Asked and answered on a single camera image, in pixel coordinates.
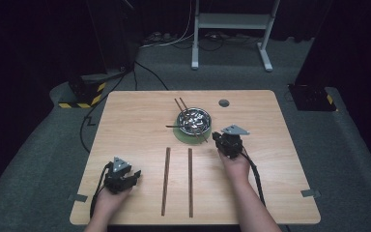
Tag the white metal stand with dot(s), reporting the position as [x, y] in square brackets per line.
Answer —
[233, 21]

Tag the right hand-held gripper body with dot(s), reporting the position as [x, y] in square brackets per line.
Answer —
[232, 145]

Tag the thin dark stick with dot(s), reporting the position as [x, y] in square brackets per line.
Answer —
[171, 126]

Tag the person's right hand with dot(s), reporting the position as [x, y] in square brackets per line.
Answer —
[236, 169]

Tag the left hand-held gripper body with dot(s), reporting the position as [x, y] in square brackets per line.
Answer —
[117, 180]

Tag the person's left hand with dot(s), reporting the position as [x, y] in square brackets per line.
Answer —
[108, 204]

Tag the round green mat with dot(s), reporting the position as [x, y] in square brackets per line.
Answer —
[186, 139]

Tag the grey round table grommet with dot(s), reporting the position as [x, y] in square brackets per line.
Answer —
[223, 103]

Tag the black base with striped edge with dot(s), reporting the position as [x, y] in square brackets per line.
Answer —
[83, 93]

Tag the shiny metal bowl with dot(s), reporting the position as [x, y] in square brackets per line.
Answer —
[201, 120]

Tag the pair of brown wooden chopsticks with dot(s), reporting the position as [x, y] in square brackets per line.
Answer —
[190, 182]
[165, 180]

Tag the black base with yellow mark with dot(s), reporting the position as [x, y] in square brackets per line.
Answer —
[312, 98]

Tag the grey tape piece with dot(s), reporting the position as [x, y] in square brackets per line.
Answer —
[77, 197]
[310, 193]

